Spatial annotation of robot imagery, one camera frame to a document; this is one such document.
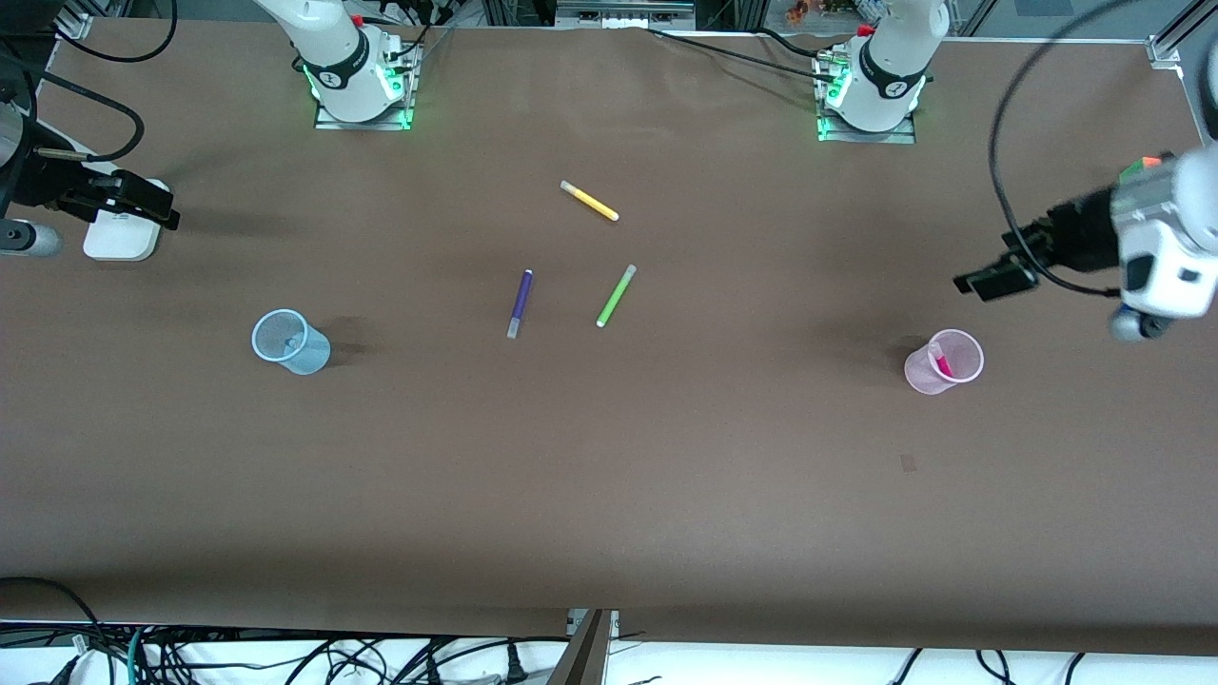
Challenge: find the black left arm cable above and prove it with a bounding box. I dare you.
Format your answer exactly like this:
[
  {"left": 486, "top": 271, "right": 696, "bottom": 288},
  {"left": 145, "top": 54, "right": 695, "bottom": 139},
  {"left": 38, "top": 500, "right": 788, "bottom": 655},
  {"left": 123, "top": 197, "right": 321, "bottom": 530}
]
[{"left": 990, "top": 0, "right": 1143, "bottom": 298}]

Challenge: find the aluminium corner extrusion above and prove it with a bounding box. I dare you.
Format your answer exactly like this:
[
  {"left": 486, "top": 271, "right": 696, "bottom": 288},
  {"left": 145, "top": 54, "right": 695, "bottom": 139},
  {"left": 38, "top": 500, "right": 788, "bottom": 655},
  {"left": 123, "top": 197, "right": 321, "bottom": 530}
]
[
  {"left": 52, "top": 0, "right": 96, "bottom": 39},
  {"left": 1147, "top": 0, "right": 1218, "bottom": 69}
]

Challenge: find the colourful puzzle cube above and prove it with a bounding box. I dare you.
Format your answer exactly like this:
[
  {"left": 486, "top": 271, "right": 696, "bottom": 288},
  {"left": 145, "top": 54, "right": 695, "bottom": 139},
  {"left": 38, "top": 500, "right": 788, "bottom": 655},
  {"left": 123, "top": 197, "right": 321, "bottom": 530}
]
[{"left": 1121, "top": 155, "right": 1176, "bottom": 186}]

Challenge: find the pink mesh cup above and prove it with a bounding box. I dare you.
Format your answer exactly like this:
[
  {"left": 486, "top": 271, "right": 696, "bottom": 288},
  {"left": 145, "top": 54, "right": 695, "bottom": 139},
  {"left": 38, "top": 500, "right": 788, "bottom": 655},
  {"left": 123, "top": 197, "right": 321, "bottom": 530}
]
[{"left": 903, "top": 328, "right": 985, "bottom": 395}]

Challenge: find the purple marker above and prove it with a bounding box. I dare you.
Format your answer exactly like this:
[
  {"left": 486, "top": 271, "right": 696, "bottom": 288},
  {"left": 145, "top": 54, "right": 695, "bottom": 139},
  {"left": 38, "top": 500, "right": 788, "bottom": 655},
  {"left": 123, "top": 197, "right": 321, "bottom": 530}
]
[{"left": 506, "top": 269, "right": 534, "bottom": 340}]

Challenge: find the black looped floor cable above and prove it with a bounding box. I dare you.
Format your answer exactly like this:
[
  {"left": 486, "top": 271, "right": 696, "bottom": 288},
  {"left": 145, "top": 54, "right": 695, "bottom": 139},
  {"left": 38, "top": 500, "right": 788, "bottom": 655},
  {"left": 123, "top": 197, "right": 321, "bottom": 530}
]
[{"left": 0, "top": 576, "right": 104, "bottom": 657}]

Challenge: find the black cable across table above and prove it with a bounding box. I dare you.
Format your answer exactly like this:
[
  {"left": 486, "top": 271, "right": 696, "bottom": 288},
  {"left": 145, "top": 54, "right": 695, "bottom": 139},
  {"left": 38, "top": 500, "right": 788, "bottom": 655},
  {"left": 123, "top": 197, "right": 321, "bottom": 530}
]
[{"left": 647, "top": 27, "right": 838, "bottom": 75}]

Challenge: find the yellow marker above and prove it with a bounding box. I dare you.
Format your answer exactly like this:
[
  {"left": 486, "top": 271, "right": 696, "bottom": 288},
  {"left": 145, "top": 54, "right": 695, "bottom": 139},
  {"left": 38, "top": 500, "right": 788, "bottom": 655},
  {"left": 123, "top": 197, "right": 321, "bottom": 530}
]
[{"left": 560, "top": 180, "right": 620, "bottom": 223}]

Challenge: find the white stand base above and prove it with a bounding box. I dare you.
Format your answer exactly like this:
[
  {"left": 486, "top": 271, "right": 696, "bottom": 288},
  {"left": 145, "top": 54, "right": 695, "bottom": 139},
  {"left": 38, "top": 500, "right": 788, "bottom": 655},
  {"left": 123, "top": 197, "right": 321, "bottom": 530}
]
[{"left": 84, "top": 179, "right": 170, "bottom": 262}]

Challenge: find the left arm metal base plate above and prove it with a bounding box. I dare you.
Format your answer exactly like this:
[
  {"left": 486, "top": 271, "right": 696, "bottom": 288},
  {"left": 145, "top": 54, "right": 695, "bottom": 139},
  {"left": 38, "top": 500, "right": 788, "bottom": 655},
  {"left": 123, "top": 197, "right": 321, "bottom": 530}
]
[{"left": 816, "top": 52, "right": 919, "bottom": 146}]

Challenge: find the long black right arm cable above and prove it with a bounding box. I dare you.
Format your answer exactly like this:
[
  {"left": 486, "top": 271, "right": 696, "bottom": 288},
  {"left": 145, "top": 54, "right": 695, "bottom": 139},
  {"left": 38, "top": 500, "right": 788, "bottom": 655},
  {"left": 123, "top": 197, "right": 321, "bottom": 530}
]
[{"left": 57, "top": 0, "right": 180, "bottom": 63}]

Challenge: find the thick black right gripper cable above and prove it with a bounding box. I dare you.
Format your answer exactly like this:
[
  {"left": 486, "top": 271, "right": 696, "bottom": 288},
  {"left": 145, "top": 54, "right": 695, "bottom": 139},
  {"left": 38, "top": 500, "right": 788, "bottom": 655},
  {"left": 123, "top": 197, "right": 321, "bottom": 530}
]
[{"left": 0, "top": 52, "right": 146, "bottom": 163}]

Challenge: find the blue mesh cup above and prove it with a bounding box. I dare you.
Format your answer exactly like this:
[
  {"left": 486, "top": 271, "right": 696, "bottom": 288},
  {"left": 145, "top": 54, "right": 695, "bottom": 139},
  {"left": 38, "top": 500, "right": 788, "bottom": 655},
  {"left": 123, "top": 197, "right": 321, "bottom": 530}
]
[{"left": 250, "top": 308, "right": 331, "bottom": 375}]

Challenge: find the aluminium frame rail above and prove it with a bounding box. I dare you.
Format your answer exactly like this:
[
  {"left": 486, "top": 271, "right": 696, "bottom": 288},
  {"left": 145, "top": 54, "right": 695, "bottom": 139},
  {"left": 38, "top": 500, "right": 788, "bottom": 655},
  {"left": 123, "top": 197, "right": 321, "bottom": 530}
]
[{"left": 557, "top": 0, "right": 696, "bottom": 28}]

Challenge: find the green marker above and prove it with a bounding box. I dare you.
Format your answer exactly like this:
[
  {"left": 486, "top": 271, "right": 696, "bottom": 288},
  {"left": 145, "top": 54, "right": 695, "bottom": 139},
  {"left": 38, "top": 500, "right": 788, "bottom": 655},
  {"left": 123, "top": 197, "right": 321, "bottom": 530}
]
[{"left": 596, "top": 264, "right": 638, "bottom": 329}]

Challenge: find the brown table cover sheet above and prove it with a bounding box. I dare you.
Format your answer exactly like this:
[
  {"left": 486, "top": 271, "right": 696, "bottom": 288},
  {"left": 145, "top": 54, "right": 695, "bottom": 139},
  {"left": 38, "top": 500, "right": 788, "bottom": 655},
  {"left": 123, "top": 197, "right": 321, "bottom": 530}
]
[{"left": 0, "top": 19, "right": 1218, "bottom": 657}]

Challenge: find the black base cable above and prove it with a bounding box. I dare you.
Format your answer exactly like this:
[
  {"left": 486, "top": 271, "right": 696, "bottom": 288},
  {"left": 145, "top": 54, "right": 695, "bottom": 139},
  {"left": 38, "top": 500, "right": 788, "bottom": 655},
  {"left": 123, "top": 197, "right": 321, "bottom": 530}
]
[{"left": 381, "top": 14, "right": 453, "bottom": 60}]

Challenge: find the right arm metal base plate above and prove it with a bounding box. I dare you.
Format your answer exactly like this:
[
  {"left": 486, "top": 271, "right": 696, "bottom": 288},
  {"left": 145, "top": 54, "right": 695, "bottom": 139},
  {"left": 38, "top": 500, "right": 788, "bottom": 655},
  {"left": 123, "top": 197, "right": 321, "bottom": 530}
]
[{"left": 314, "top": 43, "right": 420, "bottom": 131}]

